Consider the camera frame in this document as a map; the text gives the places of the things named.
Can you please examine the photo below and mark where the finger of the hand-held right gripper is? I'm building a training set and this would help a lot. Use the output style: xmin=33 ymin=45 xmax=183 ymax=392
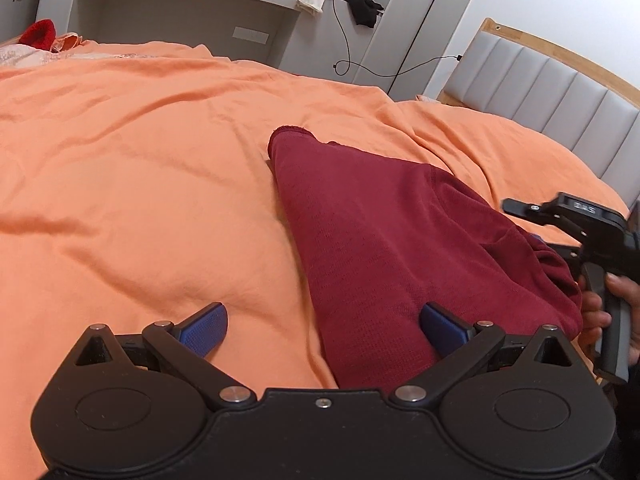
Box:
xmin=501 ymin=198 xmax=551 ymax=222
xmin=530 ymin=232 xmax=583 ymax=264

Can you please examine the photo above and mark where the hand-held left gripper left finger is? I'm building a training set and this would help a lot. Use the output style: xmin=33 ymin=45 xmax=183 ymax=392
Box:
xmin=74 ymin=302 xmax=253 ymax=408

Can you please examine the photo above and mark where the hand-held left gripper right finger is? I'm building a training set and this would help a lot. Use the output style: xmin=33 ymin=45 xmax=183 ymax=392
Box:
xmin=390 ymin=302 xmax=577 ymax=408

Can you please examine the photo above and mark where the dark red knit garment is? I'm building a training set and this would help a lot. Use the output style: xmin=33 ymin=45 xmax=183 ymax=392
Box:
xmin=267 ymin=126 xmax=585 ymax=391

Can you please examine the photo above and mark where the person's right hand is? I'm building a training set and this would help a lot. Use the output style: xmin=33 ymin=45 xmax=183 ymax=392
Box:
xmin=576 ymin=274 xmax=640 ymax=367

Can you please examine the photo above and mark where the grey padded wooden headboard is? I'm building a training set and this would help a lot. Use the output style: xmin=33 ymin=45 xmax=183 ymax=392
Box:
xmin=436 ymin=17 xmax=640 ymax=193

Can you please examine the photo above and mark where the orange bed blanket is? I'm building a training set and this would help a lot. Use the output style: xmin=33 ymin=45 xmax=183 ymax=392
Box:
xmin=0 ymin=40 xmax=632 ymax=476

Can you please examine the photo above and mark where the black cloth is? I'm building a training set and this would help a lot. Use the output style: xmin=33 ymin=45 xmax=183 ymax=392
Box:
xmin=345 ymin=0 xmax=387 ymax=30

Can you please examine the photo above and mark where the peach cloth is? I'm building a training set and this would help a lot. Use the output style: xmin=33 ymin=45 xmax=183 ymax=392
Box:
xmin=49 ymin=33 xmax=87 ymax=54

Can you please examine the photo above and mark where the grey built-in cabinet unit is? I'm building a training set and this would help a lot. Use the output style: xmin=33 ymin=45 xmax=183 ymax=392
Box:
xmin=36 ymin=0 xmax=492 ymax=103

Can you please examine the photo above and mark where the pink patterned cloth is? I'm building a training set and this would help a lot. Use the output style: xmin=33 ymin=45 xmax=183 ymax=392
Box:
xmin=0 ymin=42 xmax=57 ymax=69

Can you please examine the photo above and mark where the bright red cloth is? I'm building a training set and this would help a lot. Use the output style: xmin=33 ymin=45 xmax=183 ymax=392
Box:
xmin=18 ymin=18 xmax=57 ymax=53

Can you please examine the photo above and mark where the black cable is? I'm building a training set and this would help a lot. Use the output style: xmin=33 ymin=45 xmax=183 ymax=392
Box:
xmin=331 ymin=0 xmax=465 ymax=80

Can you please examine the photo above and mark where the white wall plate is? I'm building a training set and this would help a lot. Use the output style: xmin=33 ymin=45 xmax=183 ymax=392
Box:
xmin=232 ymin=26 xmax=272 ymax=44

